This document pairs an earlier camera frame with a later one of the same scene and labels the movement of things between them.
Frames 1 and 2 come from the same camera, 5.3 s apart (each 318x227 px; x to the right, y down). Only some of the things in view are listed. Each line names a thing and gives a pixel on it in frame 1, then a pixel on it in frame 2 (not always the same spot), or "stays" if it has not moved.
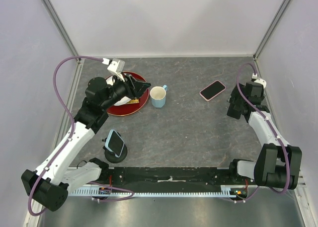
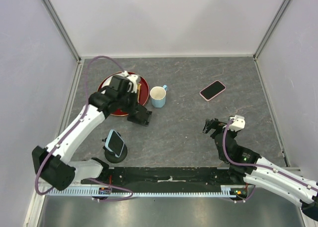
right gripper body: (240, 99) → (220, 128)
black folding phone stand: (234, 110) → (140, 115)
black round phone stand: (111, 156) stays
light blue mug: (158, 94) stays
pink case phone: (212, 90) stays
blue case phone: (114, 143) stays
